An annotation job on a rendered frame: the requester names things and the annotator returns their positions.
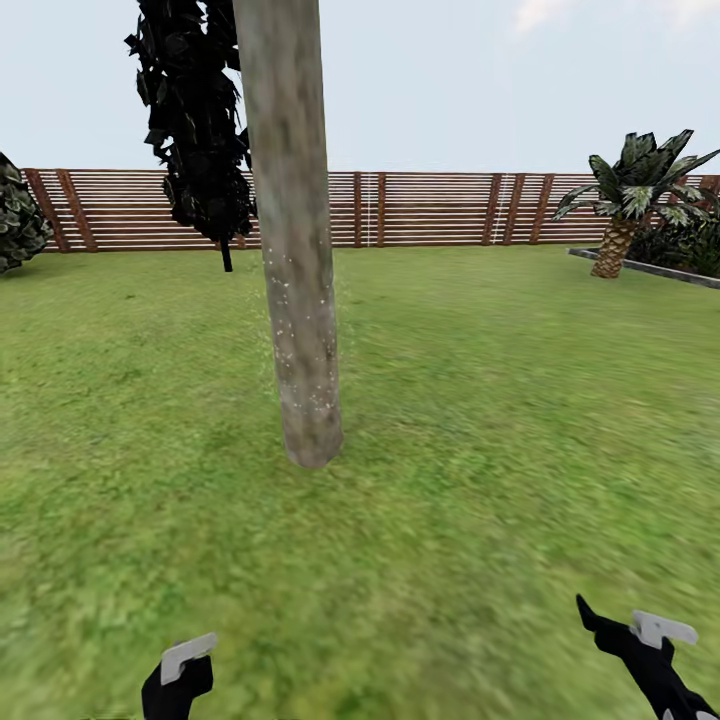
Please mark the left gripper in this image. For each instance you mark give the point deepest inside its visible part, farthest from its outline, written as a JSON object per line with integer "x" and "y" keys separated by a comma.
{"x": 196, "y": 680}

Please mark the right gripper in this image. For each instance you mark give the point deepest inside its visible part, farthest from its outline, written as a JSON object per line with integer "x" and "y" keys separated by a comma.
{"x": 616, "y": 639}

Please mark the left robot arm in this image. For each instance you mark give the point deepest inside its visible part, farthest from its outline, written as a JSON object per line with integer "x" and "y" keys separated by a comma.
{"x": 183, "y": 674}

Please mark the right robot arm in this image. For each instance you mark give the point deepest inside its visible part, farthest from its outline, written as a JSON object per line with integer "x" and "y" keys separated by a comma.
{"x": 647, "y": 651}

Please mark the tree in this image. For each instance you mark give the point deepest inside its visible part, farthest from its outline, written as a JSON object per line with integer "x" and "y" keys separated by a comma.
{"x": 194, "y": 103}
{"x": 279, "y": 45}

